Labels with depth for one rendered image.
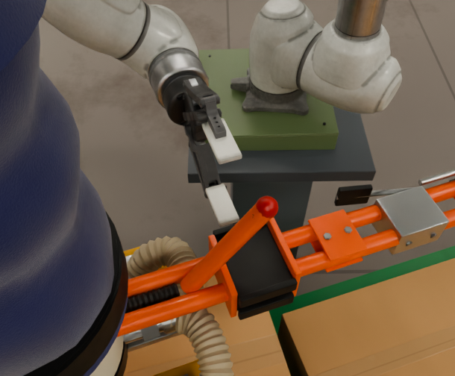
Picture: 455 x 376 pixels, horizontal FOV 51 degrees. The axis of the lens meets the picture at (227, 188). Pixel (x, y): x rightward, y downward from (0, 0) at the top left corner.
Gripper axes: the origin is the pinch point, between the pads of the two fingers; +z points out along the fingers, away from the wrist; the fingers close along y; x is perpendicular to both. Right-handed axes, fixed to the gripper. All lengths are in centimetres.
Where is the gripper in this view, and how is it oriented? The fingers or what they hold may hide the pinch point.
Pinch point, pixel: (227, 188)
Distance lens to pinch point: 64.5
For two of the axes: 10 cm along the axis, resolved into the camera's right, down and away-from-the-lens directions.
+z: 3.3, 7.4, -5.8
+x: -9.4, 2.6, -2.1
